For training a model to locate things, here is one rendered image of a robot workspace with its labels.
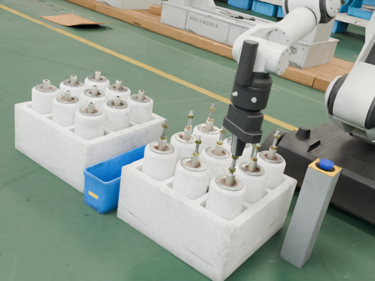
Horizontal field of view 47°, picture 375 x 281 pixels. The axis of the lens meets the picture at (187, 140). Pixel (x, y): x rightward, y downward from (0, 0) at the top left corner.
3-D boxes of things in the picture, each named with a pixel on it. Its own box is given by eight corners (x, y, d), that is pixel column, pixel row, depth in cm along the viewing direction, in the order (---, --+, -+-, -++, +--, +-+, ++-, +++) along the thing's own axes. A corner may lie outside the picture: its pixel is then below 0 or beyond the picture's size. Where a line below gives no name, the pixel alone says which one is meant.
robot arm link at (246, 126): (271, 142, 103) (284, 96, 98) (239, 145, 98) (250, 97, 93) (241, 120, 112) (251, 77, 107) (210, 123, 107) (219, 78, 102)
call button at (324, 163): (320, 163, 117) (322, 156, 117) (334, 169, 115) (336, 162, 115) (315, 167, 114) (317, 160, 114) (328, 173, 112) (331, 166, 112)
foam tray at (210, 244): (191, 177, 161) (200, 134, 154) (283, 226, 142) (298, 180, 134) (116, 216, 132) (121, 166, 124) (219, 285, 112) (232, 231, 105)
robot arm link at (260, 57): (245, 78, 106) (255, 33, 101) (283, 92, 100) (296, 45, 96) (219, 86, 97) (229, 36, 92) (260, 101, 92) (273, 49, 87)
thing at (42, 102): (48, 126, 164) (49, 82, 157) (64, 136, 160) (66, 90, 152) (26, 132, 157) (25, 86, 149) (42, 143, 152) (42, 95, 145)
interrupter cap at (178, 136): (179, 145, 128) (180, 143, 127) (171, 134, 134) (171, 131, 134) (202, 144, 131) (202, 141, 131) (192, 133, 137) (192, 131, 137)
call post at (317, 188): (288, 246, 133) (317, 159, 119) (309, 257, 129) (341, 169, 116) (278, 256, 127) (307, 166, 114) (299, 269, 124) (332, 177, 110)
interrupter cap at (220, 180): (228, 194, 107) (229, 192, 106) (208, 180, 112) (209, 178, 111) (249, 187, 111) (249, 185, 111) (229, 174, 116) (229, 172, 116)
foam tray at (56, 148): (95, 125, 189) (97, 86, 181) (160, 160, 169) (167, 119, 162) (14, 148, 159) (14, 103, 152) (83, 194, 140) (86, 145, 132)
